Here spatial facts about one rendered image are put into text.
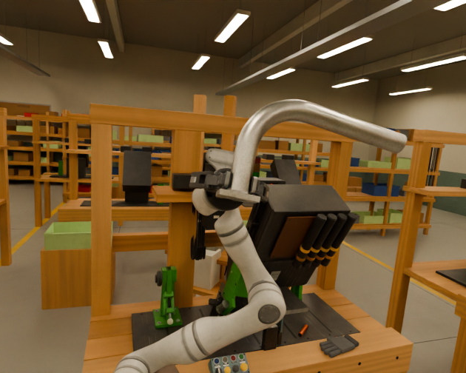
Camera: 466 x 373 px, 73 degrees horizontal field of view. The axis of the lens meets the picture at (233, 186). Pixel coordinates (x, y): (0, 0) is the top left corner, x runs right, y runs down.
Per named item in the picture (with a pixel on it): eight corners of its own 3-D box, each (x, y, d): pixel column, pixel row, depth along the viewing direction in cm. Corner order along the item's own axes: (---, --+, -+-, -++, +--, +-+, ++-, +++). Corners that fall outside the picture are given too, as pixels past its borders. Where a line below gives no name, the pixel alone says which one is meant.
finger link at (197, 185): (193, 189, 51) (216, 190, 47) (184, 186, 50) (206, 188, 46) (196, 172, 52) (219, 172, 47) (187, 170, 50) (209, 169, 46)
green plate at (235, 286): (245, 309, 146) (259, 267, 144) (229, 306, 143) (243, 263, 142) (237, 296, 157) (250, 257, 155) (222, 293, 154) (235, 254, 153)
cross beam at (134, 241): (319, 241, 211) (321, 228, 209) (112, 252, 167) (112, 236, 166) (315, 239, 215) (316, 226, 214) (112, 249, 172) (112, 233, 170)
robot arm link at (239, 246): (245, 214, 81) (249, 226, 73) (284, 295, 88) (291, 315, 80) (214, 228, 82) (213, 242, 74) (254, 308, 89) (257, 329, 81)
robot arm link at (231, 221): (224, 170, 78) (246, 218, 81) (192, 187, 76) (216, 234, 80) (231, 173, 71) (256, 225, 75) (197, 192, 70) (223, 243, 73)
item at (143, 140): (188, 204, 839) (192, 118, 805) (62, 203, 752) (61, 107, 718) (186, 200, 890) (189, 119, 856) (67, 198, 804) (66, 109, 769)
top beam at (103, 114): (353, 143, 196) (356, 128, 194) (89, 123, 145) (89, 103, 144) (344, 142, 204) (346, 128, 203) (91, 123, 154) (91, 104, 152)
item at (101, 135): (334, 289, 210) (353, 142, 195) (91, 317, 160) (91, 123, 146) (326, 283, 219) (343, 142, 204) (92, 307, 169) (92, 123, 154)
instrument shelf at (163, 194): (317, 202, 180) (318, 195, 179) (156, 202, 150) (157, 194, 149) (295, 194, 203) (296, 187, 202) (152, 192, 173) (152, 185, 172)
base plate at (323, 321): (360, 335, 161) (360, 331, 160) (134, 376, 124) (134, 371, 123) (313, 295, 200) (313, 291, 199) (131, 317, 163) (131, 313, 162)
